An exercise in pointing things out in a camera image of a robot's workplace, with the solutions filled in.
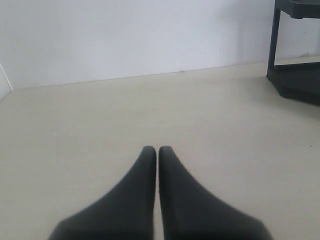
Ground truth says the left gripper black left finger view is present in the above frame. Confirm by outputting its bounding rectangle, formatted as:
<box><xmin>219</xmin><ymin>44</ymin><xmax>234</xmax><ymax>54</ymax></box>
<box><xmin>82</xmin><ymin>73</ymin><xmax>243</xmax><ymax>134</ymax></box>
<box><xmin>49</xmin><ymin>146</ymin><xmax>157</xmax><ymax>240</ymax></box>

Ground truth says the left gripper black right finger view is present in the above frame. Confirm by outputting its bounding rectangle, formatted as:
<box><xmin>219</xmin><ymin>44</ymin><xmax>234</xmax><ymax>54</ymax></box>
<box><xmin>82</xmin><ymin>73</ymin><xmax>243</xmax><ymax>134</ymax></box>
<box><xmin>158</xmin><ymin>146</ymin><xmax>273</xmax><ymax>240</ymax></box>

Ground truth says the black two-tier corner shelf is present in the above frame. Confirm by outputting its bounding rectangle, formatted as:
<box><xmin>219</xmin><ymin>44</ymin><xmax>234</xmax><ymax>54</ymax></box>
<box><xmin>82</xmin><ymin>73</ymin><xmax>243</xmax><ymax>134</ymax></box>
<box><xmin>266</xmin><ymin>0</ymin><xmax>320</xmax><ymax>106</ymax></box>

